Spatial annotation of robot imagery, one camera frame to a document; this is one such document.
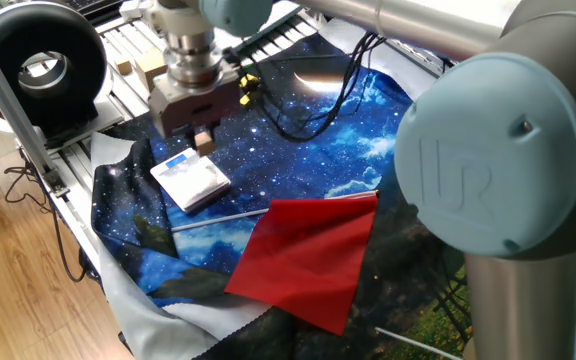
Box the grey Schunk gripper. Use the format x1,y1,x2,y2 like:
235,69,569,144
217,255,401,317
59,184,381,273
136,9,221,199
147,64,242,141

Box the small wooden cube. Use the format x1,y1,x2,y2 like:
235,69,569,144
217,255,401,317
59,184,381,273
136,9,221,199
193,130,217,158
113,56,134,77

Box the silver digital kitchen scale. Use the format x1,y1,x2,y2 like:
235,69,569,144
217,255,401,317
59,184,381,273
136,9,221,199
149,147,233,215

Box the yellow curved block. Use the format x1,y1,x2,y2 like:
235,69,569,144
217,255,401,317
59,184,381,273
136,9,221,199
237,73,262,109

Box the large wooden cube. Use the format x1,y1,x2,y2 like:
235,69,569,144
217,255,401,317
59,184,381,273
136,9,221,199
133,47,169,94

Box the starry night sky cloth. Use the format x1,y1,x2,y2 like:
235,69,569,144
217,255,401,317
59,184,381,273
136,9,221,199
90,32,474,360

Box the small white box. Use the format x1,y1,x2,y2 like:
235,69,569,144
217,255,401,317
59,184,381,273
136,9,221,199
119,0,144,21

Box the black keyboard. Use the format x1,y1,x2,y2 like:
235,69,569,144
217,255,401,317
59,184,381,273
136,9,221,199
62,0,122,24

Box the red flag on white stick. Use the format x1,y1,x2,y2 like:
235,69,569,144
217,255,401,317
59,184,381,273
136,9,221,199
170,188,381,337

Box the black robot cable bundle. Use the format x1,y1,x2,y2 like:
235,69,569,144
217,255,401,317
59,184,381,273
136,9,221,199
225,32,387,144

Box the black floor cable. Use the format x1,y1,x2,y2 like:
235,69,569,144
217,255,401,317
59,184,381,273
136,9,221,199
2,149,89,284

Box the slanted aluminium frame post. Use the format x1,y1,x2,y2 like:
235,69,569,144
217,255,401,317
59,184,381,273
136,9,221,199
0,19,72,199

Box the white cable tie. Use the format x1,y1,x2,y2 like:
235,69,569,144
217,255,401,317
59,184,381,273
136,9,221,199
375,326,464,360

